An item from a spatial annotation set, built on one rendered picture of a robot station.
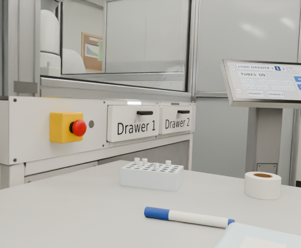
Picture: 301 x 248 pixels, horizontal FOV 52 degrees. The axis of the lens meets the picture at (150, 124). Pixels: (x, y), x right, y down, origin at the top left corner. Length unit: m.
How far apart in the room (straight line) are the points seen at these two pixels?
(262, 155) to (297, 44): 1.05
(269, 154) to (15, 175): 1.43
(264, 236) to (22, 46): 0.58
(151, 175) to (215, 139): 2.11
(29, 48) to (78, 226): 0.42
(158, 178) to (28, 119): 0.31
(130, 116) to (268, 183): 0.51
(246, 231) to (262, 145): 1.47
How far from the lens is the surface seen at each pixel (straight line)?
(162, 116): 1.19
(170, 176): 0.65
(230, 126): 2.69
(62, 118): 0.74
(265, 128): 1.83
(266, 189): 0.65
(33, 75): 0.75
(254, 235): 0.37
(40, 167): 0.78
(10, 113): 0.70
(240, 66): 1.83
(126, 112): 0.98
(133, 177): 0.67
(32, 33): 0.75
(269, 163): 1.87
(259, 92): 1.73
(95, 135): 0.89
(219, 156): 2.75
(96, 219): 0.50
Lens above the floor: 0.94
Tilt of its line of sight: 4 degrees down
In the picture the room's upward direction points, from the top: 2 degrees clockwise
